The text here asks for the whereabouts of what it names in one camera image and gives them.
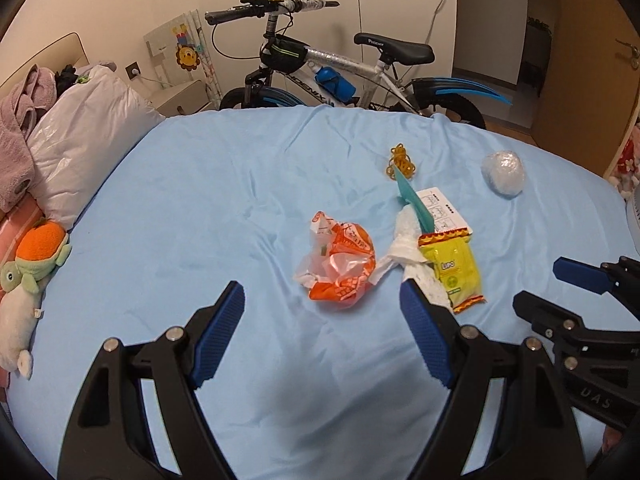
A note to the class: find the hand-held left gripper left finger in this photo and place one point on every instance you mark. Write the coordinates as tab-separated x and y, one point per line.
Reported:
220	330

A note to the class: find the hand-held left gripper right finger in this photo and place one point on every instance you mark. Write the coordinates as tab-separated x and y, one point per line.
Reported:
427	335

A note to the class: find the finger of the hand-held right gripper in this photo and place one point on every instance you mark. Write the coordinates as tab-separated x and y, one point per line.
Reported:
580	275
540	312

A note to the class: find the yellow snack packet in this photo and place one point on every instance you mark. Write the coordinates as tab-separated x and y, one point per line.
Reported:
452	270

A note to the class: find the small white tissue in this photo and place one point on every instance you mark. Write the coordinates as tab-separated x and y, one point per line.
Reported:
410	250

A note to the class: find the orange plastic bag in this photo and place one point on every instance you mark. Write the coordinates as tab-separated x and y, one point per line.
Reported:
345	260

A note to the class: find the white instruction card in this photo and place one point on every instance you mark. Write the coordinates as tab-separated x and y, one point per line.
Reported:
445	210

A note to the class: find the clear plastic wrap ball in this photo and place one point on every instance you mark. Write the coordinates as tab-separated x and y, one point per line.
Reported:
502	174

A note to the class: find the teal card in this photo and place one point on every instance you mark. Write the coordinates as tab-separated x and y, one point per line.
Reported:
415	205

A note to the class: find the yellow rubber bands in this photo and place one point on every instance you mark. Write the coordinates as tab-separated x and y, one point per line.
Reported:
400	160

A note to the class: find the light blue bed sheet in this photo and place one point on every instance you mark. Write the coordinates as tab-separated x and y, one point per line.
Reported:
200	210

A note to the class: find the bundle of plush toys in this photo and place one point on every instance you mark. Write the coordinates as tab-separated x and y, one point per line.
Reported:
627	160

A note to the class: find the turtle plush toy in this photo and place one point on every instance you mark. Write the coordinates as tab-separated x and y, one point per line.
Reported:
20	310

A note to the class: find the wooden door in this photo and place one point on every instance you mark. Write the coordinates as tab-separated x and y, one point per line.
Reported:
585	60

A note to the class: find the white pillow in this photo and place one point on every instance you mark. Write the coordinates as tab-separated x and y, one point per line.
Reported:
90	145

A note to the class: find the pink striped pillow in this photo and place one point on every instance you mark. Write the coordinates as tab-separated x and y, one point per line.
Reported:
15	225

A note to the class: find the white nightstand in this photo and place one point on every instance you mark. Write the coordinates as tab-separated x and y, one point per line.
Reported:
182	97

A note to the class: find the blue water bottle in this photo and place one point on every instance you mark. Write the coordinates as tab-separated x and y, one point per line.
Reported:
335	84

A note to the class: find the white and blue bicycle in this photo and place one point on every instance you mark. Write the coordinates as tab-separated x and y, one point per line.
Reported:
370	67

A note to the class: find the mauve fleece garment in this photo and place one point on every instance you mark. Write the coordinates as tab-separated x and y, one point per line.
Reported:
20	125

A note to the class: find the white board with lion sticker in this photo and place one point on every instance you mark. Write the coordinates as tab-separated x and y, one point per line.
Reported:
175	45

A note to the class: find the black bag with green charm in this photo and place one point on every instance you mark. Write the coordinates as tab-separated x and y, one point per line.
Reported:
70	80

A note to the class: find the beige headboard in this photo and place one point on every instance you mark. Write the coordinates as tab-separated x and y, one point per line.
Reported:
45	55

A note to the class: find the wall socket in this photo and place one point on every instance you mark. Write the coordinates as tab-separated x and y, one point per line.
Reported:
133	71

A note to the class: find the black bicycle frame bag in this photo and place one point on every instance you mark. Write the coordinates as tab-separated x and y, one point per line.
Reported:
285	51

